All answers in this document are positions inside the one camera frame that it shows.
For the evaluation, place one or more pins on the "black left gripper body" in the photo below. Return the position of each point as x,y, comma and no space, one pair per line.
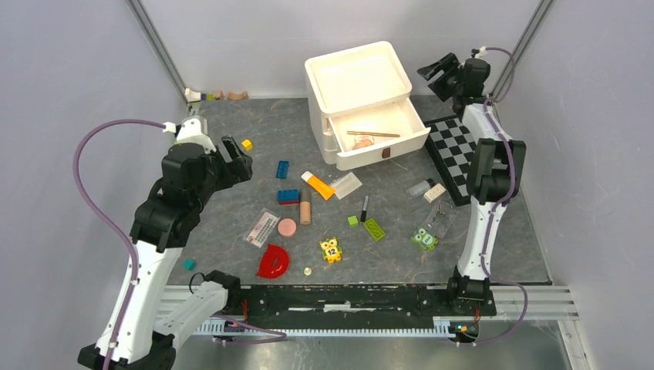
220,173

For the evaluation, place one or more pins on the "clear packet white strips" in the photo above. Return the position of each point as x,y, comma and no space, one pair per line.
345,185

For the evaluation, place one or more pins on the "lime green flat brick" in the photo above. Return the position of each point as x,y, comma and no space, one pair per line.
373,229

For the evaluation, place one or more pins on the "red arch brick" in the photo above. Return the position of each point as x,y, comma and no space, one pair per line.
274,262

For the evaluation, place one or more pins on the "teal small cube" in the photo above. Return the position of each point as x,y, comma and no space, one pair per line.
189,264

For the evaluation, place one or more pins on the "beige small block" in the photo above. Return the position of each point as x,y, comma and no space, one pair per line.
434,193

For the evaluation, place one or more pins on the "black grey chessboard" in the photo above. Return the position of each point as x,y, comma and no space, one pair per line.
451,148

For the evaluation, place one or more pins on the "small lime green cube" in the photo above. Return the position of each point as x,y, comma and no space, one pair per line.
353,221

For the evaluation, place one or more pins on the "small glass bottle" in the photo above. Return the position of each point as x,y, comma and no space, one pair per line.
420,188

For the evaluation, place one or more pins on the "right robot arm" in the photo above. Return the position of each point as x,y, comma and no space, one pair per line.
478,161

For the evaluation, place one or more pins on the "gold makeup brush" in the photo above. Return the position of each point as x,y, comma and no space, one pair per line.
367,133

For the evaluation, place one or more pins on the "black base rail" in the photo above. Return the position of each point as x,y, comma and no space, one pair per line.
355,306

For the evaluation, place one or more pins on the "beige foundation bottle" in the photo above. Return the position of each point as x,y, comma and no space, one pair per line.
305,207

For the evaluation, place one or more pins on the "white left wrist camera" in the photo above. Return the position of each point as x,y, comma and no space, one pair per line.
193,129

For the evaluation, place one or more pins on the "orange cream tube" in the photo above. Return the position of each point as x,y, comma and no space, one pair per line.
322,188

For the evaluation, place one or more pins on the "blue red duplo brick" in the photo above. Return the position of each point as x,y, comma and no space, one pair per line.
286,197

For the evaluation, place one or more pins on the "blue flat brick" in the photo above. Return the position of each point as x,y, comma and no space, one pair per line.
282,169

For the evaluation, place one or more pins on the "white three-drawer organizer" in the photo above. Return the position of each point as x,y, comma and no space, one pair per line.
364,88

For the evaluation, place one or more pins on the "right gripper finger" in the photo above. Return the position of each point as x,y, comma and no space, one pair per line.
444,87
445,64

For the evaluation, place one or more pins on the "yellow owl brick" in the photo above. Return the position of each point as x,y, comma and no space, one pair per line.
331,251

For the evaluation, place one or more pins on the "wooden arch block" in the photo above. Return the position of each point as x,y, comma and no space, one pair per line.
237,95

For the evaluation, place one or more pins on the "pink round sponge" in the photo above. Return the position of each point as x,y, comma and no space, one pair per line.
287,227

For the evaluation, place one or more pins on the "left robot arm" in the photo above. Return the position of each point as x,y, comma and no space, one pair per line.
192,172

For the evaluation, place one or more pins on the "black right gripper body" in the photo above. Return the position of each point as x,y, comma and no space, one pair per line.
458,86

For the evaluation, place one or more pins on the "false eyelash case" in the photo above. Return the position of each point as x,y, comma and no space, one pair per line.
264,224

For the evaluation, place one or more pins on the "yellow small cube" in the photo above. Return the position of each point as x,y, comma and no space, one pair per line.
247,145

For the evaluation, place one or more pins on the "clear plastic bag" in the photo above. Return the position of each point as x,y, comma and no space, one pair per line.
440,219

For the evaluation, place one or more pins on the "white corner block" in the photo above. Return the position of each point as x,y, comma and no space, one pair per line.
192,96

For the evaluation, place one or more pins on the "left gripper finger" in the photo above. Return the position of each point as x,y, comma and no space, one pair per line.
242,168
231,146

